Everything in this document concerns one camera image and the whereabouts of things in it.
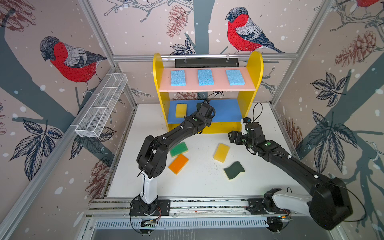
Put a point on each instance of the white wire mesh basket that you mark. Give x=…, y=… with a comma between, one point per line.
x=98, y=114

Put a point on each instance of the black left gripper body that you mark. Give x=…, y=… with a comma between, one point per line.
x=208, y=122

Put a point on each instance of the orange topped sponge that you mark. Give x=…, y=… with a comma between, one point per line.
x=178, y=164

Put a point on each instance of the yellow sponge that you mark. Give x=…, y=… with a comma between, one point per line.
x=221, y=153
x=181, y=110

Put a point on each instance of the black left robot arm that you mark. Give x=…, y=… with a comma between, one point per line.
x=152, y=157

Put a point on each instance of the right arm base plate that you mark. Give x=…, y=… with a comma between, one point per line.
x=255, y=206

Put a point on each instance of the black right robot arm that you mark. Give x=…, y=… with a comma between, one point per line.
x=327, y=200

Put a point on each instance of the black bar behind shelf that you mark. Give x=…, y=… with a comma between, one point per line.
x=207, y=63

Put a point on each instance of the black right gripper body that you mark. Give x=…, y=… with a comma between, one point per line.
x=248, y=143

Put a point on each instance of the light blue sponge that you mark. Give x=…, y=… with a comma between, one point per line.
x=235, y=78
x=178, y=78
x=205, y=77

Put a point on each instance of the aluminium front rail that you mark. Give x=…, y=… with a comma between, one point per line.
x=190, y=207

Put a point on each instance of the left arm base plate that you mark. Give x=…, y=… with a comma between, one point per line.
x=139, y=208

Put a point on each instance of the green topped sponge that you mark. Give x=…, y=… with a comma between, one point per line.
x=181, y=148

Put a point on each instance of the dark green wavy scourer right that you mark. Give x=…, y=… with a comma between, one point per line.
x=234, y=170

